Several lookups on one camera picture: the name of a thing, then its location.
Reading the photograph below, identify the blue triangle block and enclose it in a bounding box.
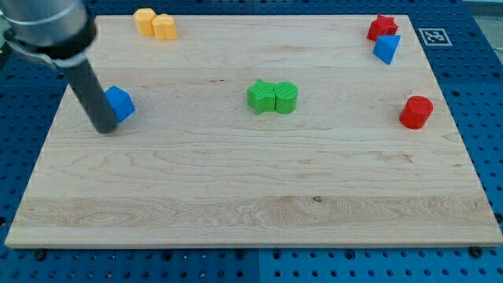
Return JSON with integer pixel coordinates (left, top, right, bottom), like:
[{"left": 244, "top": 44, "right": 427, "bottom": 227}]
[{"left": 373, "top": 35, "right": 402, "bottom": 64}]

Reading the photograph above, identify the white fiducial marker tag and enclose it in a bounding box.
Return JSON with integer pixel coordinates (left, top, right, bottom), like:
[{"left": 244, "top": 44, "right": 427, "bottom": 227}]
[{"left": 418, "top": 28, "right": 452, "bottom": 46}]

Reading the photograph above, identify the green cylinder block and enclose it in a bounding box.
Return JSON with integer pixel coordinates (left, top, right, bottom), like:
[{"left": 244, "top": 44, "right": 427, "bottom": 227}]
[{"left": 274, "top": 81, "right": 299, "bottom": 114}]

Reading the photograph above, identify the red cylinder block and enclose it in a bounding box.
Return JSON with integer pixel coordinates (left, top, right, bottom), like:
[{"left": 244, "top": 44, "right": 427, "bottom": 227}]
[{"left": 399, "top": 95, "right": 434, "bottom": 130}]

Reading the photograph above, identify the yellow heart block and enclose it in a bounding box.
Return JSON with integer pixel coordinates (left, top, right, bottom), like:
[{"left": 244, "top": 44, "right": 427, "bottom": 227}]
[{"left": 152, "top": 13, "right": 178, "bottom": 40}]

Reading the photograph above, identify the red star block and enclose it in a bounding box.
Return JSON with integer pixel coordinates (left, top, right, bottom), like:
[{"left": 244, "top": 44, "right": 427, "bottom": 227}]
[{"left": 367, "top": 14, "right": 398, "bottom": 42}]

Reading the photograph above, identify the green star block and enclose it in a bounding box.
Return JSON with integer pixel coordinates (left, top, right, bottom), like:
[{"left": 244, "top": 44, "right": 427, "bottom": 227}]
[{"left": 247, "top": 79, "right": 276, "bottom": 115}]

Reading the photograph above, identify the yellow hexagon block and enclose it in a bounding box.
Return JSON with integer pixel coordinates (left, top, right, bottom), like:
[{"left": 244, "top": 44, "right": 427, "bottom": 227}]
[{"left": 133, "top": 8, "right": 156, "bottom": 36}]

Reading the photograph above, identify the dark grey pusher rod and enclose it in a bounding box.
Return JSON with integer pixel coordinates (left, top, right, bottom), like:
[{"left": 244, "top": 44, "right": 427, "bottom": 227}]
[{"left": 62, "top": 60, "right": 118, "bottom": 134}]

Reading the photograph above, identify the wooden board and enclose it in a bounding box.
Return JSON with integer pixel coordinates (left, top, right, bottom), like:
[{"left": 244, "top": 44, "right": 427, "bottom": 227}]
[{"left": 6, "top": 15, "right": 502, "bottom": 249}]

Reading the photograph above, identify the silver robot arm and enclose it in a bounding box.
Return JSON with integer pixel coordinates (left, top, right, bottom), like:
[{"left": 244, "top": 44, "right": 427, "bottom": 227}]
[{"left": 1, "top": 0, "right": 118, "bottom": 134}]

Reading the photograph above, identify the blue cube block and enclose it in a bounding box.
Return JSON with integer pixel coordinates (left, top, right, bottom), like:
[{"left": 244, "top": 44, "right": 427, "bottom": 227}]
[{"left": 105, "top": 86, "right": 135, "bottom": 123}]

